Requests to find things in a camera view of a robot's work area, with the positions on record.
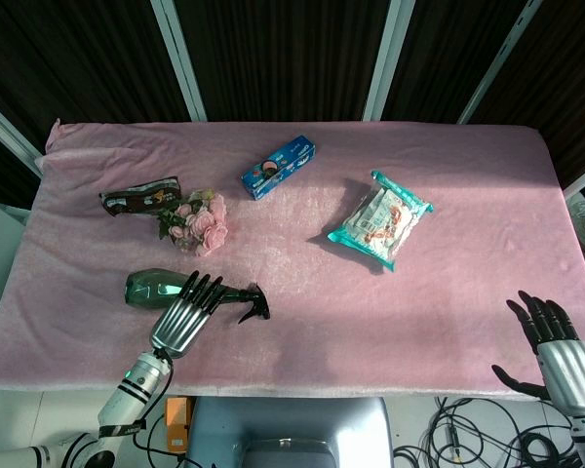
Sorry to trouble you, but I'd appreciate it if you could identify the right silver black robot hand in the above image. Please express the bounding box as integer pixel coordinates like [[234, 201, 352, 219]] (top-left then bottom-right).
[[490, 290, 585, 419]]

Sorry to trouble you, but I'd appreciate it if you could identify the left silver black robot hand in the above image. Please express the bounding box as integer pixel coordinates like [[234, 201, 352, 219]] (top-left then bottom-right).
[[149, 271, 225, 360]]

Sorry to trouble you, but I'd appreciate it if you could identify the green spray bottle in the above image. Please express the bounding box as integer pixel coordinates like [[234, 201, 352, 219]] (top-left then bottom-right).
[[124, 268, 271, 325]]

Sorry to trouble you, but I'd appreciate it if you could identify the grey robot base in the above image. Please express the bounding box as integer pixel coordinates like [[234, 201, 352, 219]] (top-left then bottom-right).
[[183, 395, 396, 468]]

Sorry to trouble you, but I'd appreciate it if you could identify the pink artificial rose bouquet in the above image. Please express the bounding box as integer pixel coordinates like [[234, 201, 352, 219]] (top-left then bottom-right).
[[156, 188, 229, 258]]

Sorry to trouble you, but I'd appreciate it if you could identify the orange box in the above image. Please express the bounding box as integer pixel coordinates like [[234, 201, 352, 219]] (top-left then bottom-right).
[[165, 397, 196, 453]]

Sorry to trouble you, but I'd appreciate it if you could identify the pink fleece table cloth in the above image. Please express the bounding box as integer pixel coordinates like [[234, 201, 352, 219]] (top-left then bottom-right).
[[0, 118, 585, 401]]

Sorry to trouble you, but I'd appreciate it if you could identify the brown snack packet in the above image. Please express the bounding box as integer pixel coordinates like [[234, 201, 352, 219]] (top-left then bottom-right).
[[98, 175, 183, 218]]

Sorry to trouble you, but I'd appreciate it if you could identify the blue cookie box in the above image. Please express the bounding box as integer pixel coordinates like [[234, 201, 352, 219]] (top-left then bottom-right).
[[240, 135, 318, 202]]

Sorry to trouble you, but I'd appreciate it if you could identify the teal clear snack bag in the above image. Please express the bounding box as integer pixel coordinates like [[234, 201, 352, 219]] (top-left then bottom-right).
[[327, 170, 434, 272]]

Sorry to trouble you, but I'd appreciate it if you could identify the black cable bundle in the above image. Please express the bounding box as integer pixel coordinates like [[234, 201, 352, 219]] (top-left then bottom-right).
[[393, 395, 585, 468]]

